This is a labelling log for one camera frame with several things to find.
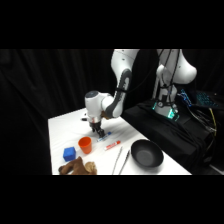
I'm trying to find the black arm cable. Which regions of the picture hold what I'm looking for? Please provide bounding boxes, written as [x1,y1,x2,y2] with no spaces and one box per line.
[114,49,183,101]

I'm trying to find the black curtain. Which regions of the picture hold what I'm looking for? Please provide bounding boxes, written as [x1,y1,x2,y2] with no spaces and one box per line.
[0,49,224,176]

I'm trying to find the blue cube block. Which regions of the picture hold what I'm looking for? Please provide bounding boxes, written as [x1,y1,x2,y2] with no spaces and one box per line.
[62,145,77,163]

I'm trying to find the brass coloured wrist connector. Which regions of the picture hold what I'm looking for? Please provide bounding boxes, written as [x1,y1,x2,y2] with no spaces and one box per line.
[100,111,112,120]

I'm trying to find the black bowl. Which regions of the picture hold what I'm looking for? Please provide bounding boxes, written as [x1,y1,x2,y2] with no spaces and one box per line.
[129,138,165,169]

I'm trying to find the orange plastic cup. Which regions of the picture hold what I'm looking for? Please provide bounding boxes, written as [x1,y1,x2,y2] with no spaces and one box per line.
[77,136,93,155]

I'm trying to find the red pen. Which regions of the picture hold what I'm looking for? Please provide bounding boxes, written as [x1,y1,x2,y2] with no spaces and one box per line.
[104,139,122,151]

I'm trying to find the brown plush toy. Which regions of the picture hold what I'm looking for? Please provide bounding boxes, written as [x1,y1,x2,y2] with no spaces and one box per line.
[57,155,99,176]

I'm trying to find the metal tongs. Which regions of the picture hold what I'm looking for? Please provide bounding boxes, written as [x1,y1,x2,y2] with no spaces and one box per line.
[110,145,131,176]

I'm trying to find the blue backlit keyboard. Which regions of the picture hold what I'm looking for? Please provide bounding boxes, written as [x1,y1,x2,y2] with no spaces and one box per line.
[195,91,222,110]

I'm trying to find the yellow cable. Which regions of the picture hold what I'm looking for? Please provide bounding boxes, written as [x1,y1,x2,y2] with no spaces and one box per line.
[208,107,218,138]

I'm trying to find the black cloth covered stand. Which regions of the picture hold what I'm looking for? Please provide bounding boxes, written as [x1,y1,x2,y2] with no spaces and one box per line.
[120,99,224,175]

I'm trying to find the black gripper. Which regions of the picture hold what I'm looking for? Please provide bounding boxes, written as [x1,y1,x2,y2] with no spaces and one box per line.
[88,119,106,138]

